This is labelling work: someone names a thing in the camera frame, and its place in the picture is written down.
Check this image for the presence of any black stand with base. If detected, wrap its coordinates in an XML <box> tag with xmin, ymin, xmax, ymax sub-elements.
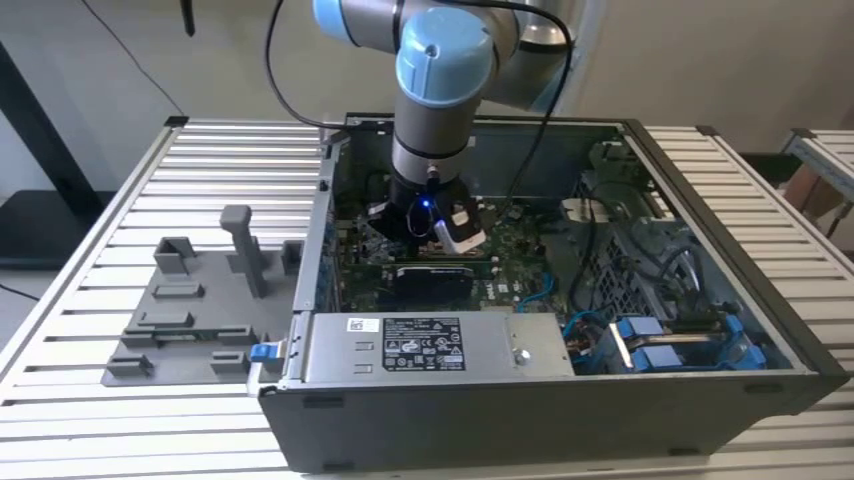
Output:
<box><xmin>0</xmin><ymin>42</ymin><xmax>116</xmax><ymax>272</ymax></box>

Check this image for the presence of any green RAM stick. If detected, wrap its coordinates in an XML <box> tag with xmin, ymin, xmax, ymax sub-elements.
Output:
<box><xmin>152</xmin><ymin>329</ymin><xmax>222</xmax><ymax>342</ymax></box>

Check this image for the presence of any grey metal drive cage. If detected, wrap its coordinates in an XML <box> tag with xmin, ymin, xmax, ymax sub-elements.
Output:
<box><xmin>563</xmin><ymin>194</ymin><xmax>735</xmax><ymax>324</ymax></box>

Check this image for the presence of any grey parts rack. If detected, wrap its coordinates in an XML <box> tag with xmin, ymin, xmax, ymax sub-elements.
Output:
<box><xmin>98</xmin><ymin>204</ymin><xmax>309</xmax><ymax>387</ymax></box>

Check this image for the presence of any black graphics card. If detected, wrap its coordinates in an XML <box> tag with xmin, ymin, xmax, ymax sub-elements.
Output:
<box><xmin>391</xmin><ymin>264</ymin><xmax>479</xmax><ymax>307</ymax></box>

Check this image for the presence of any metal slat side table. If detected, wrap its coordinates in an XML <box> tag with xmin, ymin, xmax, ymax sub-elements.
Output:
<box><xmin>779</xmin><ymin>127</ymin><xmax>854</xmax><ymax>201</ymax></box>

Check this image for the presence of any brown cardboard box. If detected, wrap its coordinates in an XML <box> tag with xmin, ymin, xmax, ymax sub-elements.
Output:
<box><xmin>776</xmin><ymin>164</ymin><xmax>854</xmax><ymax>242</ymax></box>

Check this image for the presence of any dark grey PC case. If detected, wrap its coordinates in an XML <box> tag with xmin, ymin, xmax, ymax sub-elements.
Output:
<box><xmin>245</xmin><ymin>112</ymin><xmax>852</xmax><ymax>474</ymax></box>

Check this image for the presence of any silver power supply unit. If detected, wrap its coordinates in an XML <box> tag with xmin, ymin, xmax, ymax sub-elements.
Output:
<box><xmin>303</xmin><ymin>312</ymin><xmax>576</xmax><ymax>380</ymax></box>

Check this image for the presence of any blue disk carrier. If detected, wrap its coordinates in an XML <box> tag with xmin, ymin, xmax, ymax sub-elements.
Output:
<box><xmin>625</xmin><ymin>344</ymin><xmax>676</xmax><ymax>372</ymax></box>
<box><xmin>616</xmin><ymin>315</ymin><xmax>665</xmax><ymax>342</ymax></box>

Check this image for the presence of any green motherboard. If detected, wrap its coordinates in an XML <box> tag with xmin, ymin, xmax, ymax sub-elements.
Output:
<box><xmin>325</xmin><ymin>199</ymin><xmax>568</xmax><ymax>316</ymax></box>

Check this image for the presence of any blue wire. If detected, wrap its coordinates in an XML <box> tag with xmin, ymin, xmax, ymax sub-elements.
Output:
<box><xmin>517</xmin><ymin>272</ymin><xmax>559</xmax><ymax>306</ymax></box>

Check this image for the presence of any thin black wall wire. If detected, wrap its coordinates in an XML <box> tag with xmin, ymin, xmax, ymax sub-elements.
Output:
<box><xmin>82</xmin><ymin>0</ymin><xmax>185</xmax><ymax>117</ymax></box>

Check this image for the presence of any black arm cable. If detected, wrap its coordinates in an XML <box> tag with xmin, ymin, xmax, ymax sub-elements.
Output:
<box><xmin>262</xmin><ymin>0</ymin><xmax>576</xmax><ymax>214</ymax></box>

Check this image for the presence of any blue plastic bracket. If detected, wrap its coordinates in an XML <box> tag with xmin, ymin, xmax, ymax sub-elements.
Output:
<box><xmin>723</xmin><ymin>312</ymin><xmax>767</xmax><ymax>370</ymax></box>

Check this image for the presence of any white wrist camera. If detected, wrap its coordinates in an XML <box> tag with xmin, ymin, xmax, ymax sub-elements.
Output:
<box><xmin>432</xmin><ymin>199</ymin><xmax>487</xmax><ymax>255</ymax></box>

